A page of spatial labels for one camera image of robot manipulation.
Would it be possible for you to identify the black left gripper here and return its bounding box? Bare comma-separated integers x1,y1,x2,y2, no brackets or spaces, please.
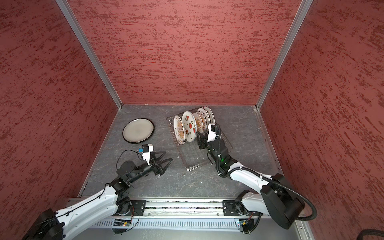
129,150,173,184

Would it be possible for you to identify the brown striped rim plate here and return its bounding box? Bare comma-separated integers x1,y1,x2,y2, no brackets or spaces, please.
122,117,156,145

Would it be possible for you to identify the plain white large plate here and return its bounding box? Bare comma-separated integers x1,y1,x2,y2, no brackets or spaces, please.
122,118,155,144

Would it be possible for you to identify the watermelon pattern white plate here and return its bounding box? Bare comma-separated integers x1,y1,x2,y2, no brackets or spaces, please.
182,111,197,143

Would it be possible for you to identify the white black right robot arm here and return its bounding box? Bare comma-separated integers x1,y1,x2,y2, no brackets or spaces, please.
197,133,305,229

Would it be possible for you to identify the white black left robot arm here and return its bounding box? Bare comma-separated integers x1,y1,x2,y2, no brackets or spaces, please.
23,151,173,240

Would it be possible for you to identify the orange sunburst plate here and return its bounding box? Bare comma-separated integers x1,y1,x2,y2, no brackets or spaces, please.
193,112,204,133
197,111,207,131

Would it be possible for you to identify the brown lettered rim plate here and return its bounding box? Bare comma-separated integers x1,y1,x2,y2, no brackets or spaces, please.
173,115,185,146

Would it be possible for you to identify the green rim fruit plate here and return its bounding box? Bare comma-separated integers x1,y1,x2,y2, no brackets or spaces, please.
198,107,211,128
203,106,216,125

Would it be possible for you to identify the left circuit board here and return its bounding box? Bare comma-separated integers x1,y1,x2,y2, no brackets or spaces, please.
112,219,132,228

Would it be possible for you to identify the circuit board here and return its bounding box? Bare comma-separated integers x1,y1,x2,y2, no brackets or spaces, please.
237,219,255,234
112,219,132,228

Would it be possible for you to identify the right circuit board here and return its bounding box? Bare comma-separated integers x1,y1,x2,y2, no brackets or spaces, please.
237,219,255,234

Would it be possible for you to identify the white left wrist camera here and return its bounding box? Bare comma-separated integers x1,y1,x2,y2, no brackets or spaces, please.
139,144,154,165

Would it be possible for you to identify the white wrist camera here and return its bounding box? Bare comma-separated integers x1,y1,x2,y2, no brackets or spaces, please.
139,144,154,165
207,124,221,143

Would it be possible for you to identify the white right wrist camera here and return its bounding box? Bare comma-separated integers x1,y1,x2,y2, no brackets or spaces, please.
207,124,221,143

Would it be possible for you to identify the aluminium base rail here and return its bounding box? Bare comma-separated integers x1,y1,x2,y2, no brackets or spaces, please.
88,198,282,234

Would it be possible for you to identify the black corrugated cable conduit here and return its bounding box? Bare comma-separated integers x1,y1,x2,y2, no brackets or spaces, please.
214,124,318,222

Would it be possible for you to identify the aluminium right corner post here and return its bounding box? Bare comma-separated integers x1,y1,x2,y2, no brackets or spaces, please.
256,0,313,111

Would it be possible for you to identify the aluminium corner post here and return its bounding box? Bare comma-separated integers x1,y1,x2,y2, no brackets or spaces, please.
256,0,313,111
56,0,123,111

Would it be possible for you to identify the aluminium left corner post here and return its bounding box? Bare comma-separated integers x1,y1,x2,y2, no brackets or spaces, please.
56,0,123,111

